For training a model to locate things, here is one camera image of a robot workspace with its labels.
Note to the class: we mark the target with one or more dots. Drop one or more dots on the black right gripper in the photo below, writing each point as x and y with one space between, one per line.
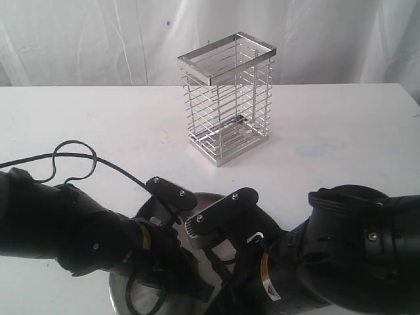
251 233

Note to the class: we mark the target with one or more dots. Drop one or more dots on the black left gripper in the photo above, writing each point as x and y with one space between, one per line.
164 264

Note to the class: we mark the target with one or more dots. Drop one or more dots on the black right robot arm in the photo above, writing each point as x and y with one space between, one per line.
358 250

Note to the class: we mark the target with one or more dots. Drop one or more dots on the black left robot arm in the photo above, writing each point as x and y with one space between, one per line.
65 224

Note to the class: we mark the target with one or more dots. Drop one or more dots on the round steel plate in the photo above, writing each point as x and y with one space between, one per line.
145 298

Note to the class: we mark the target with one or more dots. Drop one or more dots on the chrome wire utensil rack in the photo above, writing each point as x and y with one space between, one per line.
228 94

